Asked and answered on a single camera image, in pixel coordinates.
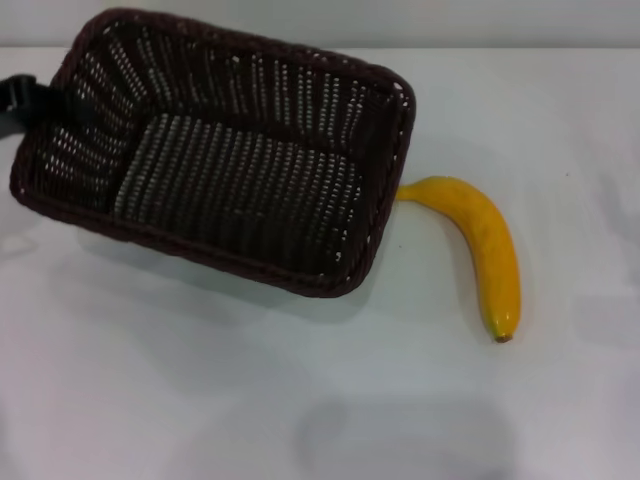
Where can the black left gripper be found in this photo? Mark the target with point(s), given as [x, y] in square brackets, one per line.
[17, 92]

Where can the black woven rectangular basket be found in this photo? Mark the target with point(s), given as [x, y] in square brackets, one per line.
[240, 200]

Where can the yellow banana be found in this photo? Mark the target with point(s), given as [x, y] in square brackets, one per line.
[487, 225]

